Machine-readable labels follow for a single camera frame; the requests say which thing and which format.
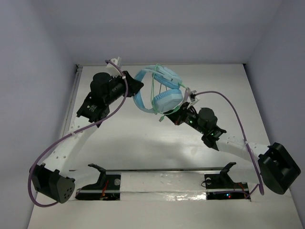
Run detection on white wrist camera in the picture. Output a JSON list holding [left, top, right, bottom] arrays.
[[187, 90, 200, 109], [105, 56, 123, 77]]

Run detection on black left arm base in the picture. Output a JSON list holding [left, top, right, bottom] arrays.
[[75, 164, 121, 201]]

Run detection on aluminium rail left side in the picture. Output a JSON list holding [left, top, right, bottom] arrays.
[[49, 64, 83, 171]]

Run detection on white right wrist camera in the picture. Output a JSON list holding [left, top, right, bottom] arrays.
[[187, 90, 200, 109]]

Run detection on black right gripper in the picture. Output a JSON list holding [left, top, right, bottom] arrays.
[[163, 102, 206, 135]]

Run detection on white front platform board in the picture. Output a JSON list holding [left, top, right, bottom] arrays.
[[28, 169, 303, 229]]

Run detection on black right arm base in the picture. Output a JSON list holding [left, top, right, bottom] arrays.
[[201, 162, 251, 200]]

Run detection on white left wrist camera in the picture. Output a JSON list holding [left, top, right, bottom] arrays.
[[105, 56, 123, 77]]

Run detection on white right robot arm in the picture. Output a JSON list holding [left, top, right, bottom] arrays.
[[165, 103, 301, 195]]

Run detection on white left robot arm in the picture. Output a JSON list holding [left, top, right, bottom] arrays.
[[28, 71, 144, 208]]

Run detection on light blue headphones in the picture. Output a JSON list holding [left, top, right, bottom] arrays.
[[133, 64, 183, 114]]

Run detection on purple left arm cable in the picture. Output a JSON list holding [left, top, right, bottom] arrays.
[[28, 59, 131, 208]]

